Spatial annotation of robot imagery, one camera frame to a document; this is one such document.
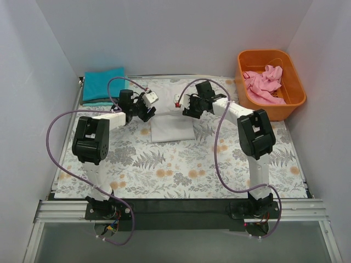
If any white t shirt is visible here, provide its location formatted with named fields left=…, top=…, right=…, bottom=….
left=148, top=81, right=195, bottom=143

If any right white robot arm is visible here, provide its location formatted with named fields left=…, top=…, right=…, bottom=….
left=174, top=78, right=276, bottom=218

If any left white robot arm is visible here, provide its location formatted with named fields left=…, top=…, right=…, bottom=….
left=72, top=89, right=158, bottom=219

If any grey folded t shirt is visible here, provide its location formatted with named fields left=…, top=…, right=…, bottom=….
left=80, top=98, right=112, bottom=106

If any floral table mat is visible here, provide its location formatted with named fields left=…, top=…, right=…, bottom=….
left=53, top=77, right=307, bottom=199

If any pink t shirt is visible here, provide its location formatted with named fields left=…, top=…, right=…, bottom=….
left=243, top=65, right=286, bottom=105

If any orange plastic basket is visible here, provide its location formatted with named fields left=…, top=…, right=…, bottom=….
left=235, top=49, right=307, bottom=121

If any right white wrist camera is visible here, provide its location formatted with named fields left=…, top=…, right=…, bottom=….
left=174, top=94, right=190, bottom=109

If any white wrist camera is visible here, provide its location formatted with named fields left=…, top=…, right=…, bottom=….
left=174, top=94, right=190, bottom=109
left=142, top=92, right=158, bottom=108

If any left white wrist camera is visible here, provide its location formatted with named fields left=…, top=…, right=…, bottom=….
left=142, top=92, right=158, bottom=108

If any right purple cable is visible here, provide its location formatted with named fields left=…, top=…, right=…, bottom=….
left=176, top=78, right=282, bottom=239

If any purple cable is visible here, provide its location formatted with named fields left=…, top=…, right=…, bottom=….
left=45, top=77, right=152, bottom=245
left=176, top=78, right=282, bottom=239

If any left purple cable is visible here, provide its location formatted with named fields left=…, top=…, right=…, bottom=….
left=45, top=77, right=152, bottom=245

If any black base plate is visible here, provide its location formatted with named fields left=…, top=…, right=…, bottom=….
left=84, top=198, right=279, bottom=232

